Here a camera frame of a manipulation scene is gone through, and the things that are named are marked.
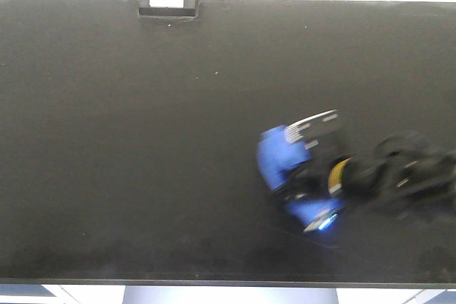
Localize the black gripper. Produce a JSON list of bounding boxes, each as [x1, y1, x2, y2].
[[274, 110, 350, 233]]

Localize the blue microfibre cloth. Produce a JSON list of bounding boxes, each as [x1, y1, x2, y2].
[[256, 122, 348, 234]]

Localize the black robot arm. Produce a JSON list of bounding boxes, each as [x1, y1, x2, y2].
[[272, 110, 455, 233]]

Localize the blue cabinet drawers right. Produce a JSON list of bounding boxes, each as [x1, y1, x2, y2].
[[398, 288, 456, 304]]

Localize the blue cabinet drawers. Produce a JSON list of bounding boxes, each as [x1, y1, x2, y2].
[[398, 288, 456, 304], [1, 284, 68, 303]]

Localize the blue cabinet drawers left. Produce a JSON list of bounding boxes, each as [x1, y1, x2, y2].
[[1, 284, 68, 303]]

